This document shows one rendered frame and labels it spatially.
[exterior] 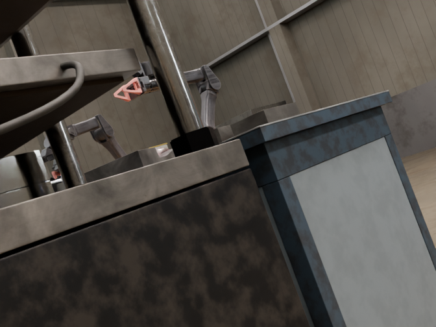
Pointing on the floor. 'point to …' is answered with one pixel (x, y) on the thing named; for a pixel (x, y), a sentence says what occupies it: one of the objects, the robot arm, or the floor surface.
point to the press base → (160, 268)
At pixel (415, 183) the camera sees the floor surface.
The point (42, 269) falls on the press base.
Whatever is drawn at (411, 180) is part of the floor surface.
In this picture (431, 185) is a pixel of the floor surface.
